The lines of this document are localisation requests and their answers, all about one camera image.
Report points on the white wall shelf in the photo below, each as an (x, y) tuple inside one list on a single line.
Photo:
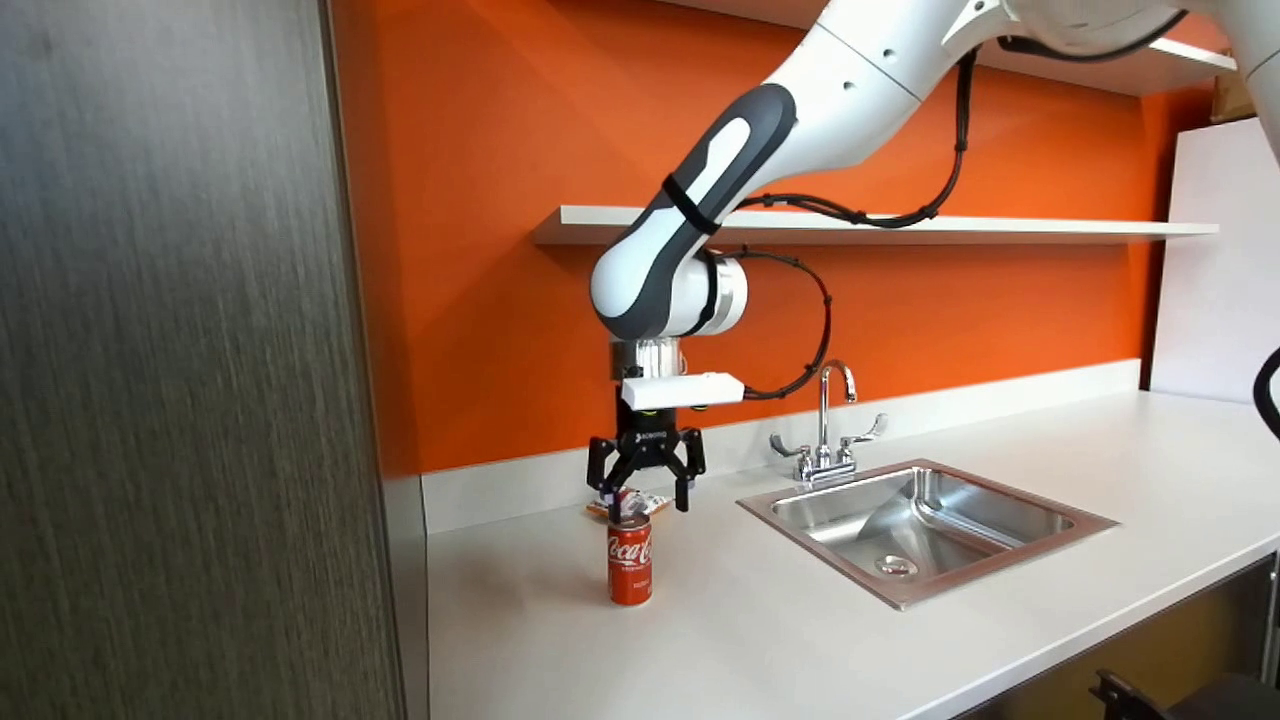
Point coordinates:
[(1100, 70), (1000, 230)]

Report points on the snack packet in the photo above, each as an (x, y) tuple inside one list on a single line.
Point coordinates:
[(648, 502)]

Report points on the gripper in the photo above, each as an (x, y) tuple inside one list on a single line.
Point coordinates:
[(648, 438)]

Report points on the chrome tap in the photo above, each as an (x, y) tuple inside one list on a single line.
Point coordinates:
[(825, 440)]

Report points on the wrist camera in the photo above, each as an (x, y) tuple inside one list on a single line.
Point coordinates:
[(685, 390)]

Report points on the white panel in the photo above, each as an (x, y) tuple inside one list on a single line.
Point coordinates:
[(1220, 280)]

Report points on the grey wood cabinet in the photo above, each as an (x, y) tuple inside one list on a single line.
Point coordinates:
[(180, 360)]

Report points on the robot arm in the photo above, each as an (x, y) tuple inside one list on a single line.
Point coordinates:
[(860, 80)]

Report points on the black chair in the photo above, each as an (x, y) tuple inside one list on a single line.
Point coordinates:
[(1200, 700)]

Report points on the red soda can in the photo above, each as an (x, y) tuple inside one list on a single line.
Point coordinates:
[(630, 562)]

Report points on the cardboard box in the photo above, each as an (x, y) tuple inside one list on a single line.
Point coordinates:
[(1232, 100)]

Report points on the steel sink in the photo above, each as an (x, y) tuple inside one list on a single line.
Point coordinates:
[(930, 530)]

